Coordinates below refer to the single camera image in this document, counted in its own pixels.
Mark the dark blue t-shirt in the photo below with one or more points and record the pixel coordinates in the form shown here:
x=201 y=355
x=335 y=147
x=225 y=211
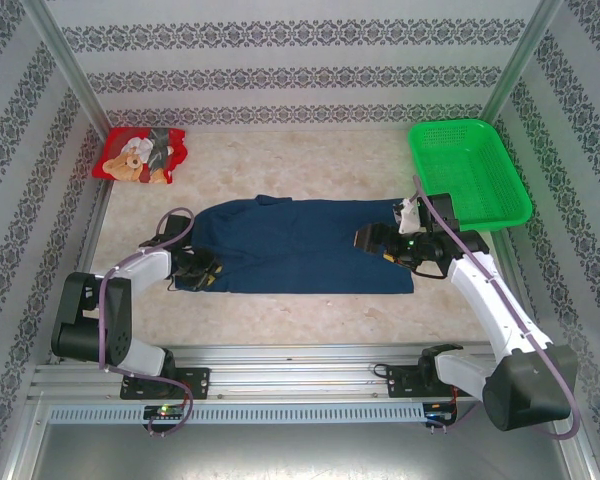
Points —
x=290 y=250

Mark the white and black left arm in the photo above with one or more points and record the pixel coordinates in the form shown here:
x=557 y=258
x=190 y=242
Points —
x=145 y=265

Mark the small controller board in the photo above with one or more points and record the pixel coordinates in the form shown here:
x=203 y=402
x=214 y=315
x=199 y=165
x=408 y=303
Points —
x=440 y=412
x=165 y=412

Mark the aluminium side rail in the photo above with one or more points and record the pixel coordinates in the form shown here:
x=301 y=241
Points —
x=502 y=250
x=96 y=215

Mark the long aluminium base rail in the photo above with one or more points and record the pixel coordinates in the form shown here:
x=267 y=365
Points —
x=290 y=375

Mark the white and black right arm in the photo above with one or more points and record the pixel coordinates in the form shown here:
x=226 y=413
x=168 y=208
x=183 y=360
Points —
x=480 y=295

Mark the red teddy bear bag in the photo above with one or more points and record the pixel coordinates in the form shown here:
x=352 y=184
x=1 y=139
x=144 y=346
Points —
x=125 y=145

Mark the aluminium frame post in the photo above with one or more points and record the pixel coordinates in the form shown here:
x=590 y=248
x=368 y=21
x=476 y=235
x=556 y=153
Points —
x=522 y=55
x=65 y=55

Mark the green plastic basket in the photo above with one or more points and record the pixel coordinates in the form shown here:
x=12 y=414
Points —
x=470 y=160

